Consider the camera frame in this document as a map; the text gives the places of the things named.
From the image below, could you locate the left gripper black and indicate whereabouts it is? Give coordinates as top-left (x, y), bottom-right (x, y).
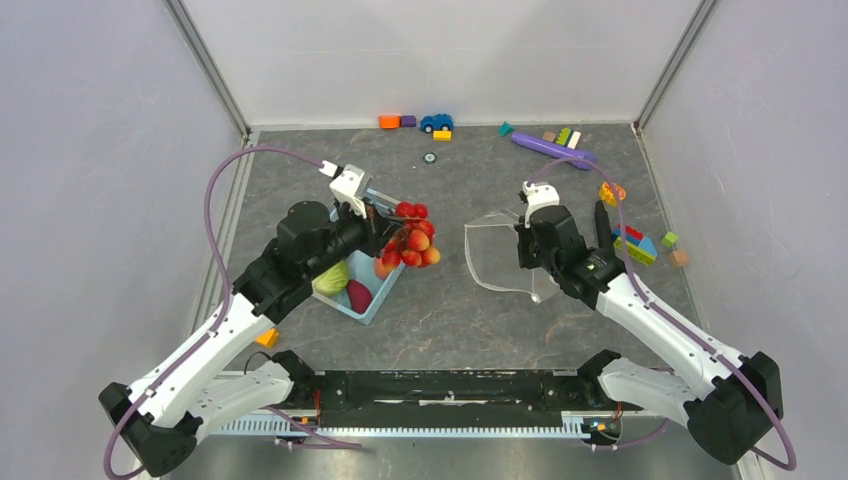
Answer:
top-left (306, 195), bottom-right (405, 279)

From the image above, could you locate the orange peach toy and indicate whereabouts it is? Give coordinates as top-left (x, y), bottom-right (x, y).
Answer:
top-left (374, 258), bottom-right (393, 281)

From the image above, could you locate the clear polka dot zip bag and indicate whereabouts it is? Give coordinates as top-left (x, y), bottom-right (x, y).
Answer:
top-left (464, 209), bottom-right (560, 304)

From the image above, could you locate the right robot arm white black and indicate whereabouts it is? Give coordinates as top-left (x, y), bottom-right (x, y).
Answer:
top-left (515, 205), bottom-right (786, 465)

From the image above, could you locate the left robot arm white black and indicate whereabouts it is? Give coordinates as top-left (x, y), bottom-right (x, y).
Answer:
top-left (98, 199), bottom-right (404, 479)

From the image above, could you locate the light blue plastic basket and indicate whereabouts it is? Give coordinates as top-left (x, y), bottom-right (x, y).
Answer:
top-left (311, 188), bottom-right (407, 326)

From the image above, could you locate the green cabbage toy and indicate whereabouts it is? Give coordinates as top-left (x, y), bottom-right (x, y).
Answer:
top-left (312, 261), bottom-right (350, 297)

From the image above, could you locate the magenta fruit toy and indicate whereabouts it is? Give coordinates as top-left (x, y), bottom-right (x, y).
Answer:
top-left (346, 280), bottom-right (373, 314)

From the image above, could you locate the yellow butterfly duplo block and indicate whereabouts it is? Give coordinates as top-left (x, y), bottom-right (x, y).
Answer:
top-left (599, 182), bottom-right (627, 207)

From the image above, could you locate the purple toy flashlight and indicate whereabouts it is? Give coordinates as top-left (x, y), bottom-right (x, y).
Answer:
top-left (510, 132), bottom-right (597, 170)

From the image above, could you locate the multicolour duplo stack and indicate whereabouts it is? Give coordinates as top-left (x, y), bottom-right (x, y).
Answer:
top-left (612, 223), bottom-right (658, 266)

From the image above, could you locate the green lego block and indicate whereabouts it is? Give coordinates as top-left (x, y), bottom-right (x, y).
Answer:
top-left (555, 127), bottom-right (573, 146)

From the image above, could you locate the white block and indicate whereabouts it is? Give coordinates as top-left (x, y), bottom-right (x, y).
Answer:
top-left (566, 130), bottom-right (582, 149)

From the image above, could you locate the orange block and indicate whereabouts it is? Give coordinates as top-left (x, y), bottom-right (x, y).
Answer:
top-left (378, 115), bottom-right (402, 130)

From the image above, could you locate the small green cube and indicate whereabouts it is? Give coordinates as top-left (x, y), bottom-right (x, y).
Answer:
top-left (661, 231), bottom-right (679, 248)

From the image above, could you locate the teal block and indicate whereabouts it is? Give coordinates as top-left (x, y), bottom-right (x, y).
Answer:
top-left (498, 122), bottom-right (515, 137)

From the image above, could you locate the tan wooden cube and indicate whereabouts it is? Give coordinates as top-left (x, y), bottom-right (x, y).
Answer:
top-left (668, 249), bottom-right (690, 268)

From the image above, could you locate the blue toy car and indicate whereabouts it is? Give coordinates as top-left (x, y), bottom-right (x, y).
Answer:
top-left (419, 113), bottom-right (454, 134)

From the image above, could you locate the yellow wedge block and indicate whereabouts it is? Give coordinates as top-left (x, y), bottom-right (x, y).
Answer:
top-left (255, 328), bottom-right (280, 349)

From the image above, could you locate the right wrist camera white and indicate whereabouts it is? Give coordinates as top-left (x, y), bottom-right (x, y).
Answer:
top-left (520, 181), bottom-right (561, 229)

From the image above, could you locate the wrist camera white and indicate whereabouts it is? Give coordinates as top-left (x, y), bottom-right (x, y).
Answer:
top-left (319, 161), bottom-right (373, 219)
top-left (520, 181), bottom-right (561, 229)

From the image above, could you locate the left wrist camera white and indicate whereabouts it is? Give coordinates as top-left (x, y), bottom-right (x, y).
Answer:
top-left (319, 161), bottom-right (373, 219)

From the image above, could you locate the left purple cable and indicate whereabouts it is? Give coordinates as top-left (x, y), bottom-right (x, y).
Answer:
top-left (103, 145), bottom-right (333, 480)

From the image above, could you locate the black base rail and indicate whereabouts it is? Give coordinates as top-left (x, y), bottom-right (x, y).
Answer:
top-left (275, 370), bottom-right (620, 429)

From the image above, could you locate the white slotted cable duct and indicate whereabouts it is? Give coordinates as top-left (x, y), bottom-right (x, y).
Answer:
top-left (211, 413), bottom-right (586, 439)

